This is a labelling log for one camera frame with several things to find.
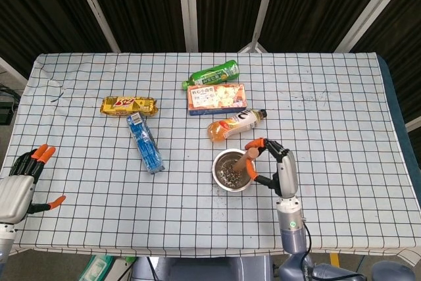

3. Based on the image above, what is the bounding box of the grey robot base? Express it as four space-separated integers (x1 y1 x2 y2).
131 255 274 281

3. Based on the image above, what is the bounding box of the green drink bottle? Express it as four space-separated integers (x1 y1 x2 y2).
182 59 240 91

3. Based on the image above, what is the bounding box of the yellow biscuit packet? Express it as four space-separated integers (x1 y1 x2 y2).
99 95 159 118

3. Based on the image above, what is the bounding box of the black device with cables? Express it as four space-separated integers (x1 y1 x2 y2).
0 85 21 126

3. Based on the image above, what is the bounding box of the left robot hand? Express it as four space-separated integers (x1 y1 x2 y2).
0 144 67 224

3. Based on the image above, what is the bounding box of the green white box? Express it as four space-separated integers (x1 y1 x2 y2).
78 255 116 281

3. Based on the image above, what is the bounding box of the white tripod stand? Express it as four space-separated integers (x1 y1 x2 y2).
237 32 268 54

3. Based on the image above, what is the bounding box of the wooden rolling pin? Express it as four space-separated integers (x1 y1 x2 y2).
234 148 260 172

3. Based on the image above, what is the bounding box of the blue biscuit packet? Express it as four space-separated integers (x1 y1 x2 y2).
126 112 165 175

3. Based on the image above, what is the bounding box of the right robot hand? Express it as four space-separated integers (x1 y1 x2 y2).
244 137 299 198

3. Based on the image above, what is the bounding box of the orange juice bottle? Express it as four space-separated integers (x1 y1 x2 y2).
207 108 268 143

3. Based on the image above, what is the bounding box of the metal bowl with seeds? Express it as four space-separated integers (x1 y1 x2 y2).
212 148 257 192

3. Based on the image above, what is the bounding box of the orange snack box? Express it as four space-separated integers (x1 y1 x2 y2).
186 83 248 116

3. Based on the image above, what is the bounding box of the checkered white tablecloth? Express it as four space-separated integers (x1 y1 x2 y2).
0 51 421 260

